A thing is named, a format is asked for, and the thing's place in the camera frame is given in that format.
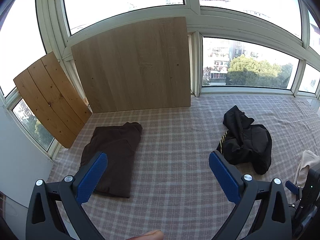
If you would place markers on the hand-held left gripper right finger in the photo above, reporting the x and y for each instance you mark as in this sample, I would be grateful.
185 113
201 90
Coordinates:
225 177

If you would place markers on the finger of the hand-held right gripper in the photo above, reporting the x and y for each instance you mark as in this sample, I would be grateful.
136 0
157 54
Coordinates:
291 186

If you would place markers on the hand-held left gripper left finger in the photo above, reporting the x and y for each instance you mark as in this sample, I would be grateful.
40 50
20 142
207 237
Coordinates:
92 177

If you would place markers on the black pants with yellow stripes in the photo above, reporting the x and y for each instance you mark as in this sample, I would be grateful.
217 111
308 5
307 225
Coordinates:
250 145

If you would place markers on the person's left hand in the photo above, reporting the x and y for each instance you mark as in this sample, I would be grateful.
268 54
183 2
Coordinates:
150 235

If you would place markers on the cream knitted cloth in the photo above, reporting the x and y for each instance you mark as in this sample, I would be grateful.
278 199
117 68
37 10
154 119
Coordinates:
306 162

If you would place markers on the folded brown garment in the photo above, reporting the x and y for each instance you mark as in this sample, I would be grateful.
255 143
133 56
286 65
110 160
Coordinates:
112 150

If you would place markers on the pink plaid blanket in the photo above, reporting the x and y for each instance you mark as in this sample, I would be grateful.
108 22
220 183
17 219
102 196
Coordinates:
170 155

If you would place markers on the slatted pine wooden board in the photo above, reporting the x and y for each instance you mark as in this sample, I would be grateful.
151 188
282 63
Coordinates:
52 97

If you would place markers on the green tree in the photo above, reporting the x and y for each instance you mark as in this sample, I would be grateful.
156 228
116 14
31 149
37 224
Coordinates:
252 67

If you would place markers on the light oak wooden board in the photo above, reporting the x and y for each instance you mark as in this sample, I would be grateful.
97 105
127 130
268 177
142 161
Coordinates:
130 65

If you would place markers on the apartment building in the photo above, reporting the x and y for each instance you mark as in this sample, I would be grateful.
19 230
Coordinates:
217 55

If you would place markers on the white window frame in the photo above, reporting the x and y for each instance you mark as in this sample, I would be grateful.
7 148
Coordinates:
193 7

